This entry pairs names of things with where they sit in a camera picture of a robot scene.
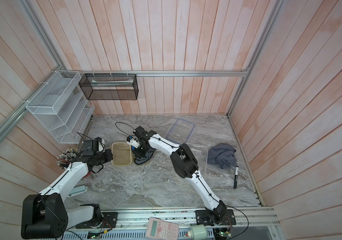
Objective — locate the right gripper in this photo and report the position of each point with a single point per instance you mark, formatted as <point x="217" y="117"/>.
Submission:
<point x="138" y="154"/>

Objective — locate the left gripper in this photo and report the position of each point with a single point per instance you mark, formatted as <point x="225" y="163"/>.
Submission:
<point x="109" y="156"/>

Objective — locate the blue cloth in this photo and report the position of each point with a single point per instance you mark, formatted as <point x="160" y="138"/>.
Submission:
<point x="144" y="160"/>

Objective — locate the yellow lunch box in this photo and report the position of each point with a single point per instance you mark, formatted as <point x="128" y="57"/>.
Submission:
<point x="122" y="155"/>

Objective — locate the grey cloth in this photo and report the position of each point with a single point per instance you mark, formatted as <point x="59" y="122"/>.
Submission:
<point x="223" y="156"/>

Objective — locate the clear lunch box blue rim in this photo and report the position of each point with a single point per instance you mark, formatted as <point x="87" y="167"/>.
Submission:
<point x="201" y="154"/>

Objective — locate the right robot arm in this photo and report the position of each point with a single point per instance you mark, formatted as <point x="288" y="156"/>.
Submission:
<point x="185" y="165"/>

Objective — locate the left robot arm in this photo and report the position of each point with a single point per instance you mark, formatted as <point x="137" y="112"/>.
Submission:
<point x="44" y="214"/>

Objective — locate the red pencil cup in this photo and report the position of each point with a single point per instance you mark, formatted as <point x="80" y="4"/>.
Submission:
<point x="66" y="158"/>

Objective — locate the light blue pencil case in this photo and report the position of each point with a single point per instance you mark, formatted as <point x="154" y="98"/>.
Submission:
<point x="77" y="190"/>

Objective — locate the black mesh basket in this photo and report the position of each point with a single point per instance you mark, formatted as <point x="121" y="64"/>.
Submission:
<point x="109" y="86"/>

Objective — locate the pink calculator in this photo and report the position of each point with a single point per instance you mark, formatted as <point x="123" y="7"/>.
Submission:
<point x="158" y="229"/>

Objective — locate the black white marker pen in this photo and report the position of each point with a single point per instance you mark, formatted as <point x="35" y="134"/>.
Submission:
<point x="236" y="174"/>

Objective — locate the pale green tape roll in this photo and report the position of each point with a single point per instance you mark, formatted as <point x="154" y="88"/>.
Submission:
<point x="197" y="232"/>

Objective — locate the white wire mesh shelf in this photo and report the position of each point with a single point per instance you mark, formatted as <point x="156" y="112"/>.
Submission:
<point x="62" y="111"/>

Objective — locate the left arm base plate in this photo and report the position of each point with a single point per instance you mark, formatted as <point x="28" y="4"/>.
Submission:
<point x="105" y="220"/>

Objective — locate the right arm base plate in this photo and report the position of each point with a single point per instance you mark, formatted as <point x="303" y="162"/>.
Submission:
<point x="207" y="218"/>

